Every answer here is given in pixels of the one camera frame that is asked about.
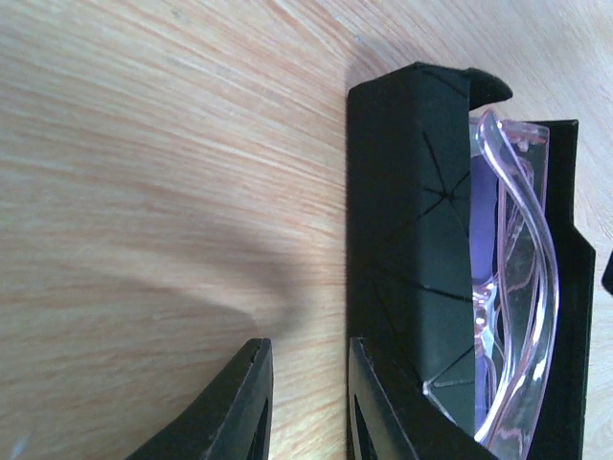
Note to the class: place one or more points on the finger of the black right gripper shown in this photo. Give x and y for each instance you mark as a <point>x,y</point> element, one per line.
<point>607,276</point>

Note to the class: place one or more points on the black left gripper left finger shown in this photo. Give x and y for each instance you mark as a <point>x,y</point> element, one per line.
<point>230,419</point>

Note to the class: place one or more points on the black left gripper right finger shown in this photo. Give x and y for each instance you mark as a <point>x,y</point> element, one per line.
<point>391,419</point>

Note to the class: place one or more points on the pink sunglasses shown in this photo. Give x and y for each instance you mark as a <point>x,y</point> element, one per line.
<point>515,280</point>

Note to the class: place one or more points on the black sunglasses case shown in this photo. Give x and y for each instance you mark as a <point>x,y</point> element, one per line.
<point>409,285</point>

